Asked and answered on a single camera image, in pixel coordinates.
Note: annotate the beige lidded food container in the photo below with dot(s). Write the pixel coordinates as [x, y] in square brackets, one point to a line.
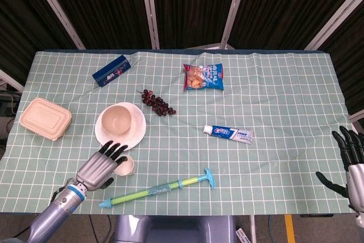
[45, 118]

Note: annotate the small white cup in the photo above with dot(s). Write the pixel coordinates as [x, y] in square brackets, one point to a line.
[126, 166]

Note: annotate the blue snack bag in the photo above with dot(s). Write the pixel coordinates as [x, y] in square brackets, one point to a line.
[203, 77]

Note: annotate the dark red grape bunch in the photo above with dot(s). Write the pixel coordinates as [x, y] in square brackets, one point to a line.
[157, 103]

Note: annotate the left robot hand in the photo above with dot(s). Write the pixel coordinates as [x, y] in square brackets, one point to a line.
[98, 169]

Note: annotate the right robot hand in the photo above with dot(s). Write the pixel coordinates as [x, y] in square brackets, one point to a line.
[350, 166]

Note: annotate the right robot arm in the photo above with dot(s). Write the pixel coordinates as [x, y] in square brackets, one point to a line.
[360, 226]

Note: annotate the black folding screen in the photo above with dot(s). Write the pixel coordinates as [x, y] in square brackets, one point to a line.
[187, 6]

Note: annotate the white round plate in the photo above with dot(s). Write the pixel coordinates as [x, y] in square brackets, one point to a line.
[136, 129]

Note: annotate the white blue toothpaste tube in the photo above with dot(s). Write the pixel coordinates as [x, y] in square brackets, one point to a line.
[229, 134]

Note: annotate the dark blue rectangular box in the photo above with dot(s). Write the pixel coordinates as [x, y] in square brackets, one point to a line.
[111, 70]

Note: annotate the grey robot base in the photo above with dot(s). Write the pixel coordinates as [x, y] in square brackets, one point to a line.
[173, 228]

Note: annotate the green blue water squirter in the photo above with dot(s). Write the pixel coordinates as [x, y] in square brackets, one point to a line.
[159, 189]

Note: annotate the beige bowl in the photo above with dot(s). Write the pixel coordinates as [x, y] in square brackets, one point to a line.
[116, 119]

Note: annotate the green checkered tablecloth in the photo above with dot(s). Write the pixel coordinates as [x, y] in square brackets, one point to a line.
[216, 152]

